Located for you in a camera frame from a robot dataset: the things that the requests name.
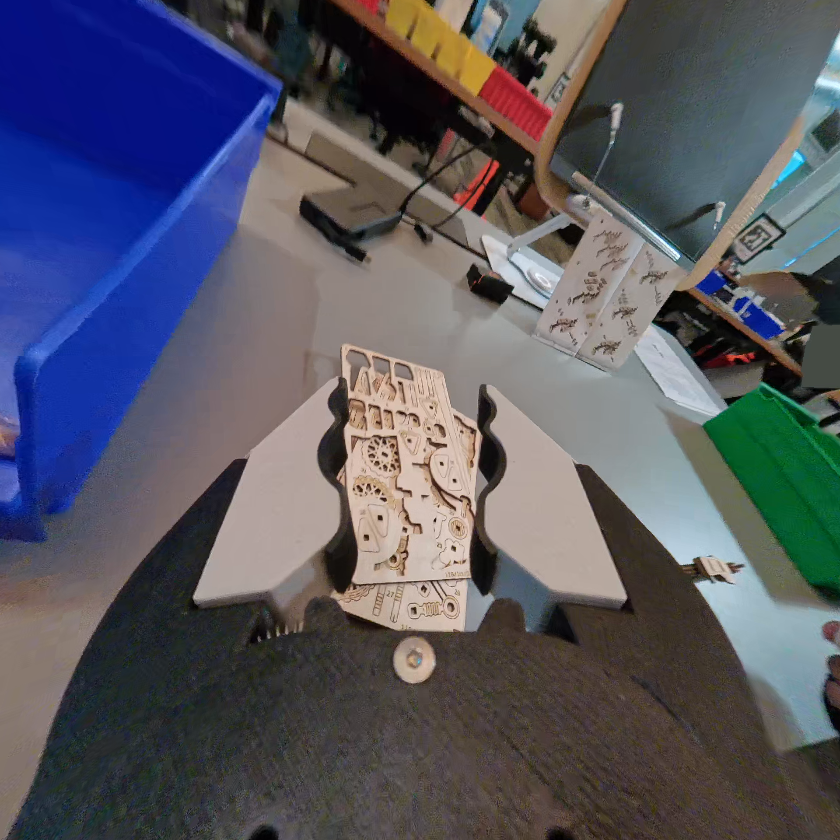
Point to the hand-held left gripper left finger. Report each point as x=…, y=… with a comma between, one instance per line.
x=275, y=512

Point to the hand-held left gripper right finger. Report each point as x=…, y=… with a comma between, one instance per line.
x=551, y=525

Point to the wooden puzzle parts sheet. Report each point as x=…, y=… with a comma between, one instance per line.
x=420, y=499
x=387, y=380

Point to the wooden model figure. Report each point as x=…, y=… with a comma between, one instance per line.
x=712, y=568

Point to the grey desk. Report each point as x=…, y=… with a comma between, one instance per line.
x=407, y=295

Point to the person's right hand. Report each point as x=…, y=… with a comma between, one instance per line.
x=833, y=631

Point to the paper sheet in clear sleeve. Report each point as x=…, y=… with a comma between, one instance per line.
x=676, y=374

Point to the green plastic bin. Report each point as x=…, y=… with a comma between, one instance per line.
x=781, y=472

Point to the small black box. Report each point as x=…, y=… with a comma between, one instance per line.
x=489, y=285

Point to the white monitor stand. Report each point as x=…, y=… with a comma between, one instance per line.
x=525, y=275

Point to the blue plastic bin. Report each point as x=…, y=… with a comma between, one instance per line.
x=131, y=197

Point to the black framed marker sign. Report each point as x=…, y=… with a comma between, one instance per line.
x=758, y=237

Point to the red storage bin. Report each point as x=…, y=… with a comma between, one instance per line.
x=515, y=102

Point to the dark panel with wooden rim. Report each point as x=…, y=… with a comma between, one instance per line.
x=689, y=98

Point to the yellow storage bin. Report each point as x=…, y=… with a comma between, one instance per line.
x=430, y=33
x=478, y=72
x=401, y=16
x=454, y=52

